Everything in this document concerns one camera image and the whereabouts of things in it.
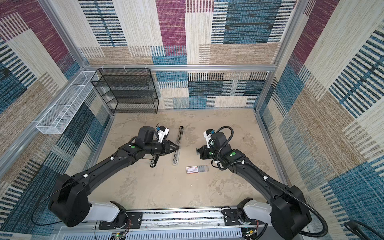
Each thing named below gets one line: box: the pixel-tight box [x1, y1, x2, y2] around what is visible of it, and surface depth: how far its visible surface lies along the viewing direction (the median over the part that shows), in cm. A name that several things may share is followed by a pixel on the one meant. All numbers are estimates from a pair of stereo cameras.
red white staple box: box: [185, 166, 199, 174], surface depth 91 cm
